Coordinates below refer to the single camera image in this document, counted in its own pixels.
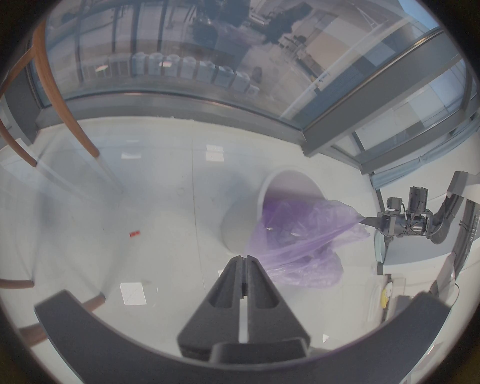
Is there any white cushioned wooden chair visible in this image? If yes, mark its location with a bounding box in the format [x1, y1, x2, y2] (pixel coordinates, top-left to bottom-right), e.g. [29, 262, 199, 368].
[0, 19, 107, 347]

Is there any pale blue curtain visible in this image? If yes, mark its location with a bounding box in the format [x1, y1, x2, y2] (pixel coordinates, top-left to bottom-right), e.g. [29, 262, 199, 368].
[369, 148, 480, 188]

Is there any white trash bin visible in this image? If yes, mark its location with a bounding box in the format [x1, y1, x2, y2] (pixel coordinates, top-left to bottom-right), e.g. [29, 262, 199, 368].
[219, 169, 331, 259]

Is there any purple plastic bag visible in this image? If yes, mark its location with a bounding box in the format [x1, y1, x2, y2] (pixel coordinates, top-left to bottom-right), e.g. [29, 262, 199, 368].
[244, 199, 373, 289]

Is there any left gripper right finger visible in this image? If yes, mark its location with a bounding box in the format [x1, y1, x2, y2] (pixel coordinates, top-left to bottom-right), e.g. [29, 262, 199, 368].
[244, 256, 312, 349]

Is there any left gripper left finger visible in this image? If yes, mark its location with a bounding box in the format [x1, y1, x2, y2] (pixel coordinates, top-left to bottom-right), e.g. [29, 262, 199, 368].
[177, 256, 245, 362]

